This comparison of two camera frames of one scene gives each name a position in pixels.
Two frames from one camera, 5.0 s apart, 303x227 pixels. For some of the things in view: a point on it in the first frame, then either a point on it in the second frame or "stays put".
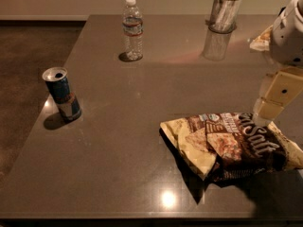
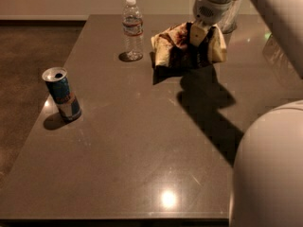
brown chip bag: x=230 y=146 → x=175 y=46
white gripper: x=288 y=40 → x=208 y=12
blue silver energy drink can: x=65 y=100 stays put
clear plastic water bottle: x=133 y=31 stays put
